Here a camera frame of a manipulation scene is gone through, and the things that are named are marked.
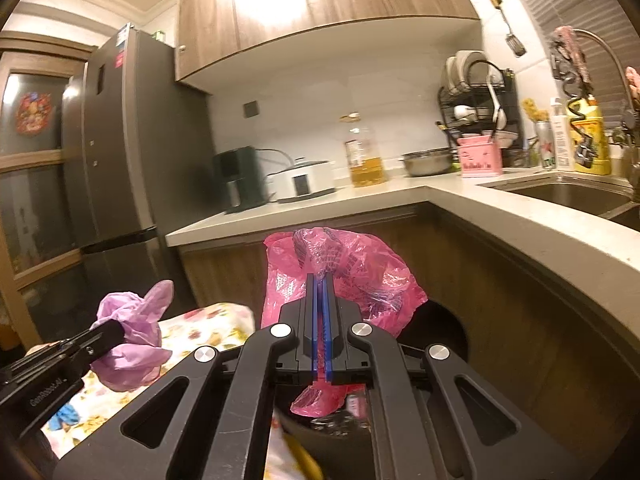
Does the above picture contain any pink plastic bag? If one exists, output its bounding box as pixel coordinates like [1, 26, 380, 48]
[260, 226, 429, 418]

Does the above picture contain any wooden wall cabinet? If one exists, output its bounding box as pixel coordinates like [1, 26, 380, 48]
[175, 0, 481, 96]

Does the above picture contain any white electric cooker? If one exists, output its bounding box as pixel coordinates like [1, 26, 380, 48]
[265, 157, 337, 204]

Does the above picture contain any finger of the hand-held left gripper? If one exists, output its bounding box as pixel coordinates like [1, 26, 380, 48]
[62, 319, 126, 360]

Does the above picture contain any white ladle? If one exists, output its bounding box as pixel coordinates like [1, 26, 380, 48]
[487, 72, 508, 133]

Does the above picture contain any hanging metal spatula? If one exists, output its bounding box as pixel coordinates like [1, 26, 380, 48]
[486, 0, 527, 57]

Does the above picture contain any red paper door decoration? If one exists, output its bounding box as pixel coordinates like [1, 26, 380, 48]
[14, 92, 53, 136]

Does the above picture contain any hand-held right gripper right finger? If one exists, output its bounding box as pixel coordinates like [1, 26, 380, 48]
[322, 274, 585, 480]

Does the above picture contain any black trash bin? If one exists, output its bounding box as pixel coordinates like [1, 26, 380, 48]
[272, 299, 481, 480]

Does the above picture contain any wooden glass door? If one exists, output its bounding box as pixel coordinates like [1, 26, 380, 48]
[0, 37, 98, 351]

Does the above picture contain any black dish rack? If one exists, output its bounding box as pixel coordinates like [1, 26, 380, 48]
[437, 50, 521, 166]

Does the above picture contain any floral tablecloth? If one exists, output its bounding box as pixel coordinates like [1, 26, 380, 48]
[40, 302, 301, 480]

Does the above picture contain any tin with yellow flowers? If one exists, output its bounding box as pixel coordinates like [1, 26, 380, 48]
[522, 99, 556, 170]

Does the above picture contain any grey refrigerator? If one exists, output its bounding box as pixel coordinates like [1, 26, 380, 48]
[60, 22, 218, 311]

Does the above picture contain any white pump bottle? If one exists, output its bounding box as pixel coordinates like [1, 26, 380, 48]
[547, 97, 576, 171]

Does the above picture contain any cooking oil bottle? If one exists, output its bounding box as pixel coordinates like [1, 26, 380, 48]
[340, 112, 388, 188]

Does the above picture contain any stainless steel bowl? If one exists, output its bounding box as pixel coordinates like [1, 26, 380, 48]
[401, 147, 453, 177]

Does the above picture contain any pink utensil holder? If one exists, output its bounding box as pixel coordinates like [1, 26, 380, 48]
[457, 135, 504, 178]

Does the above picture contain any blue rubber glove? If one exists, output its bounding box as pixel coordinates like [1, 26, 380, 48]
[52, 402, 81, 428]

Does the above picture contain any stainless steel sink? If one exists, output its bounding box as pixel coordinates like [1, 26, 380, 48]
[477, 175, 640, 233]

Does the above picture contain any yellow detergent bottle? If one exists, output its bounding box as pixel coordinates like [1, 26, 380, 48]
[567, 95, 612, 176]

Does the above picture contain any black air fryer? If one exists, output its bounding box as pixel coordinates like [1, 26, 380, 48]
[212, 146, 268, 212]

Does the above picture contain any metal kitchen faucet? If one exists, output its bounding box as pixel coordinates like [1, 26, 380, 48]
[550, 27, 640, 126]

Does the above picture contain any purple rubber glove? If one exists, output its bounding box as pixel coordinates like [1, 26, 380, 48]
[90, 280, 173, 393]

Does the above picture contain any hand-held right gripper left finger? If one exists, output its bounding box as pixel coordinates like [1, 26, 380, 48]
[52, 274, 321, 480]

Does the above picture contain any kitchen counter with wooden cabinets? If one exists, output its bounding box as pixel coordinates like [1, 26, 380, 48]
[165, 167, 640, 411]

